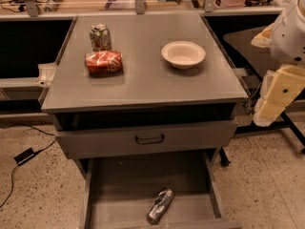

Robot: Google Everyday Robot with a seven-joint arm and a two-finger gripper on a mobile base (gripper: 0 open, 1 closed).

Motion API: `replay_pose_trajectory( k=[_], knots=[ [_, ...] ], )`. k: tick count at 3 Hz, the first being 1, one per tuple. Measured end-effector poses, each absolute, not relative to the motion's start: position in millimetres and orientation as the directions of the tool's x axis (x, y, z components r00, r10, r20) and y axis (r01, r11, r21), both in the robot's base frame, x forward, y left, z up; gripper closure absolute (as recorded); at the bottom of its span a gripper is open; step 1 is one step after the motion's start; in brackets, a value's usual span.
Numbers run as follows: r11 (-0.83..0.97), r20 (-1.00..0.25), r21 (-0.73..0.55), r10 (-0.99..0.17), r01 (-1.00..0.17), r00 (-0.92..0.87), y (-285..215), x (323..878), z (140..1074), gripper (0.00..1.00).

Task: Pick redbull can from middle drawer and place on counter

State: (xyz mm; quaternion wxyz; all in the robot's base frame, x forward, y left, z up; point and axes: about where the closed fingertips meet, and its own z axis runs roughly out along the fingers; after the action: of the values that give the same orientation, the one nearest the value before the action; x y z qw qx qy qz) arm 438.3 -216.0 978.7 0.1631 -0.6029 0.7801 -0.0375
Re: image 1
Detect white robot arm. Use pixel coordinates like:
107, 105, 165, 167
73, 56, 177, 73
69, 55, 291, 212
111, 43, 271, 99
251, 0, 305, 127

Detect grey drawer cabinet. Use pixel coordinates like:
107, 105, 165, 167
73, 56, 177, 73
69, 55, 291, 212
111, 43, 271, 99
41, 12, 250, 229

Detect black side table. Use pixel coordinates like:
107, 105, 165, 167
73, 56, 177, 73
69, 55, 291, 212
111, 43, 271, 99
222, 26, 305, 155

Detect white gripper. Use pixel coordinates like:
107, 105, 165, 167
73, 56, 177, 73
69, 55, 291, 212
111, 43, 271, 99
251, 24, 305, 127

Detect black power adapter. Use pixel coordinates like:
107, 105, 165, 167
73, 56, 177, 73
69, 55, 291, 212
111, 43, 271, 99
14, 148, 35, 166

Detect green soda can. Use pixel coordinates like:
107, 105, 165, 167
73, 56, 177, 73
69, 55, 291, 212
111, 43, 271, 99
90, 23, 112, 52

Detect red coke can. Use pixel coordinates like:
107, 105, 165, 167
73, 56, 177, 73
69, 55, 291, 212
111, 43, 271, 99
85, 51, 123, 75

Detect closed grey upper drawer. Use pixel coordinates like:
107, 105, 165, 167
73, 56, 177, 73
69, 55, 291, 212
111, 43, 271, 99
56, 120, 237, 159

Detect white bowl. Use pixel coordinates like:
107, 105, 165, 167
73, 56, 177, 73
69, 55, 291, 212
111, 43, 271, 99
161, 41, 206, 70

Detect silver redbull can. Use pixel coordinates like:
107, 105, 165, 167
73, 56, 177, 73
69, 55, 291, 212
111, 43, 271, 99
147, 188, 174, 224

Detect open grey middle drawer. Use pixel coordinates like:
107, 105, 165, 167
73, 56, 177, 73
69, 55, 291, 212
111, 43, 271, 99
79, 151, 242, 229

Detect black power cable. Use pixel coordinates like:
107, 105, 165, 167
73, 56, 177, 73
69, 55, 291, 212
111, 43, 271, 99
0, 123, 58, 209

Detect black drawer handle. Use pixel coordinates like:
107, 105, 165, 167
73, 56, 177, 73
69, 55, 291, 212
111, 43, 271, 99
134, 134, 165, 145

